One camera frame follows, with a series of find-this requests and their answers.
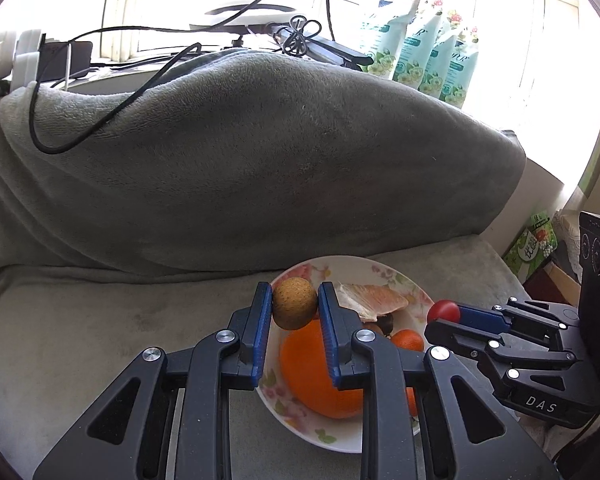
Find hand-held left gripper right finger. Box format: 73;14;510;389
317;281;561;480

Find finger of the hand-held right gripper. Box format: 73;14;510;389
457;296;583;346
424;319;581;401

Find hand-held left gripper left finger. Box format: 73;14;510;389
32;281;273;480

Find small red cherry tomato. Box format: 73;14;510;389
426;300;462;325

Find brown round fruit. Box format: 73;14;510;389
272;277;319;331

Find large orange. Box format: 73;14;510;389
279;317;368;420

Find tangerine with stem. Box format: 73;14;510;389
391;329;425;353

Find peeled pomelo segment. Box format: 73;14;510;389
337;283;410;322

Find floral white plate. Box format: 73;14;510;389
256;255;431;454

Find brown cardboard box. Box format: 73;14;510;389
525;260;583;306

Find dark grey fleece blanket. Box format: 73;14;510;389
0;49;527;276

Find black power adapter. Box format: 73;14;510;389
37;40;95;83

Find white plug adapters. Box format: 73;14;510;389
12;29;46;86

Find thick black cable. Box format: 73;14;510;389
29;0;338;155

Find white ring light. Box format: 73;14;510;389
189;5;301;31

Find white window frame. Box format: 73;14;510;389
65;0;600;61

